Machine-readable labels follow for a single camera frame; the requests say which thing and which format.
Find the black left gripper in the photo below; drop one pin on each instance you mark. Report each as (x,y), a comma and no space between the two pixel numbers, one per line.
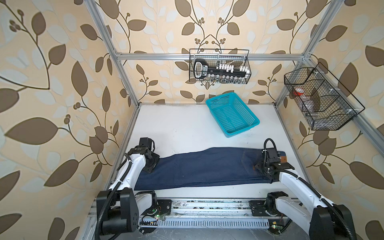
(156,157)

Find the black wire basket right wall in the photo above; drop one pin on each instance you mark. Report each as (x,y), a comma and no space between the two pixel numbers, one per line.
(328,104)

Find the black handled tool in basket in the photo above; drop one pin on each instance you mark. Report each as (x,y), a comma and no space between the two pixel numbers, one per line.
(200,69)

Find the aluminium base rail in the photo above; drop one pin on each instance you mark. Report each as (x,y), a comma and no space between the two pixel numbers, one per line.
(220,213)

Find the teal plastic basket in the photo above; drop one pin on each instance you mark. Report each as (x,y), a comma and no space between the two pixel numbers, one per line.
(232,114)

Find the aluminium frame post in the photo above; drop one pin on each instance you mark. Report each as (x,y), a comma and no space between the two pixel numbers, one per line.
(92,8)

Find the dark blue denim trousers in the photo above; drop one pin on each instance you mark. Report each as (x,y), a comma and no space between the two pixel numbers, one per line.
(213,167)

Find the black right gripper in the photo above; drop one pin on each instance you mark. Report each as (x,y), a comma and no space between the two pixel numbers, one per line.
(258,166)

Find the black wire basket wall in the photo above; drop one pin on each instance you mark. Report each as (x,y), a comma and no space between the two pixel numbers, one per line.
(225,66)
(328,104)

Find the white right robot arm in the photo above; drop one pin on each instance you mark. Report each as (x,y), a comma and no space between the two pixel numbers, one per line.
(316,215)

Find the black wire basket back wall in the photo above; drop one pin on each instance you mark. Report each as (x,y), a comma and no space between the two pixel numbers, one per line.
(225,66)

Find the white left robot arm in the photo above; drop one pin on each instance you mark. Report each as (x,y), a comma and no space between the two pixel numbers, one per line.
(119,208)

